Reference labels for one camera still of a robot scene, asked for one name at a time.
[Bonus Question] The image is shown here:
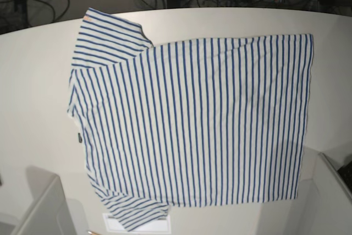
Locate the left grey partition panel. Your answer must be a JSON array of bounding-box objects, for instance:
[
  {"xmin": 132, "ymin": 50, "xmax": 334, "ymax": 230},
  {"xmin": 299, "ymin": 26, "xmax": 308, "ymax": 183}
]
[{"xmin": 1, "ymin": 166, "xmax": 77, "ymax": 234}]

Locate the right grey partition panel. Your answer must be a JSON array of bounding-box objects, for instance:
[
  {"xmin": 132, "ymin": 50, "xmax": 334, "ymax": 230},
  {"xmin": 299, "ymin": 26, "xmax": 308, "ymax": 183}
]
[{"xmin": 287, "ymin": 154, "xmax": 351, "ymax": 234}]

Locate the blue white striped T-shirt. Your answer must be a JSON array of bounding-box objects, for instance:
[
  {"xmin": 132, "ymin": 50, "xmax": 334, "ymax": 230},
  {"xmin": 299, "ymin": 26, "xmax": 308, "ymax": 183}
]
[{"xmin": 67, "ymin": 8, "xmax": 314, "ymax": 230}]

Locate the white table inlay plate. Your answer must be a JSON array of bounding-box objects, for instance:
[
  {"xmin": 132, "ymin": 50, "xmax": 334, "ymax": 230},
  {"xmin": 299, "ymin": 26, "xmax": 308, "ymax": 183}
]
[{"xmin": 102, "ymin": 213, "xmax": 172, "ymax": 234}]

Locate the grey partition panel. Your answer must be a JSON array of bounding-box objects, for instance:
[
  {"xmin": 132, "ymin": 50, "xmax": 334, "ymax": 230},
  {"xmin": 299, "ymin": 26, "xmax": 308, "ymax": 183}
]
[
  {"xmin": 1, "ymin": 166, "xmax": 77, "ymax": 234},
  {"xmin": 287, "ymin": 154, "xmax": 351, "ymax": 234}
]

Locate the black keyboard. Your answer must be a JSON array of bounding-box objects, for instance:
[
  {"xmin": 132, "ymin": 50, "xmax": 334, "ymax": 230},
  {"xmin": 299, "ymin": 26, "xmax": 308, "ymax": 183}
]
[{"xmin": 338, "ymin": 162, "xmax": 352, "ymax": 191}]

